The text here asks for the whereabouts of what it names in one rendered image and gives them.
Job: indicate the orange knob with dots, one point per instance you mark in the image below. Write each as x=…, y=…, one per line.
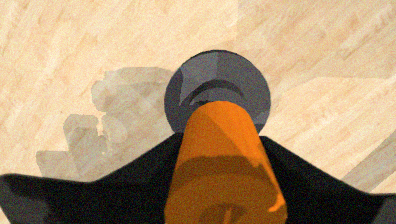
x=222, y=174

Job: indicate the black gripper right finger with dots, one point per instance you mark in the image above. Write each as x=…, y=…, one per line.
x=315, y=197

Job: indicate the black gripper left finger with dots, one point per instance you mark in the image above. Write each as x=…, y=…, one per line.
x=134, y=194

